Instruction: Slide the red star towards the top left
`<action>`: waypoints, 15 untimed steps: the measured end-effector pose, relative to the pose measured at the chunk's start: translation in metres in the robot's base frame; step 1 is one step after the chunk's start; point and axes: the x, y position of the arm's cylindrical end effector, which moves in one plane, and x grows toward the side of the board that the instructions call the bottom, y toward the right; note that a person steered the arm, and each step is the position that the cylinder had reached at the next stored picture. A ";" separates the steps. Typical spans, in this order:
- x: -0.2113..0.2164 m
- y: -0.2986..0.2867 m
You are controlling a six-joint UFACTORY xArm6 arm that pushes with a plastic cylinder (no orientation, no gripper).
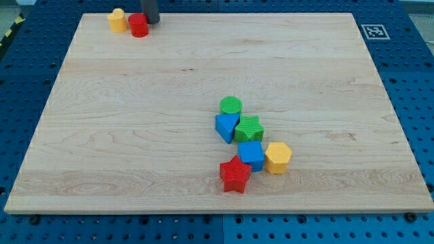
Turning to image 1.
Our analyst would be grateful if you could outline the wooden board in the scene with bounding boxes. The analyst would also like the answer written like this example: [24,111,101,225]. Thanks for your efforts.
[5,13,433,215]

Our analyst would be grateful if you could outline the blue triangle block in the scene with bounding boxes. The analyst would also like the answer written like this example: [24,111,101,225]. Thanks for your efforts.
[215,114,240,144]

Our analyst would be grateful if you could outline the black bolt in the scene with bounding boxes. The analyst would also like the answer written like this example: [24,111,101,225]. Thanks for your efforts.
[28,215,40,225]
[404,212,417,223]

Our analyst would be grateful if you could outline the green star block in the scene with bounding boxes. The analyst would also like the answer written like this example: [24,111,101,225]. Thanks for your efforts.
[234,115,264,142]

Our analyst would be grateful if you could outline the black bolt left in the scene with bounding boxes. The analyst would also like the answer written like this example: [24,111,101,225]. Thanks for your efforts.
[28,215,40,225]

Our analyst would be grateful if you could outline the yellow heart block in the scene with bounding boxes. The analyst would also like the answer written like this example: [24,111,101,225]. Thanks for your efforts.
[107,8,128,33]

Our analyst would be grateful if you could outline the black bolt right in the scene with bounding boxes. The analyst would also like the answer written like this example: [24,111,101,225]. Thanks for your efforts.
[404,212,417,223]

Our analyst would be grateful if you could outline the white fiducial marker tag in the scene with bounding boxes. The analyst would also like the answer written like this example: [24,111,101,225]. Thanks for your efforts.
[361,24,390,40]

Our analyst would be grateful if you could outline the blue cube block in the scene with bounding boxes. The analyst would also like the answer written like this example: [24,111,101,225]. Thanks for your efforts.
[238,141,265,172]

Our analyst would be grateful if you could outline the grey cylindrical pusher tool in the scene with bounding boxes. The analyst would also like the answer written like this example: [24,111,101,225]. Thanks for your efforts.
[140,0,160,24]

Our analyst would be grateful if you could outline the yellow hexagon block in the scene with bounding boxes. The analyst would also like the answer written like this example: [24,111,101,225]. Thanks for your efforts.
[265,142,292,174]

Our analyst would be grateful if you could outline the red cylinder block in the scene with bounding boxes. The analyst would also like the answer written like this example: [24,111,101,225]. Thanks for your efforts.
[128,13,149,38]

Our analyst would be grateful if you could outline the red star block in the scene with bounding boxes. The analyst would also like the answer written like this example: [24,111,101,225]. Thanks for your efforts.
[220,155,252,194]

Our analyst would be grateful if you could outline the green cylinder block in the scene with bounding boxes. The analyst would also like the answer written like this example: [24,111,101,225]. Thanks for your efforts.
[220,96,242,114]

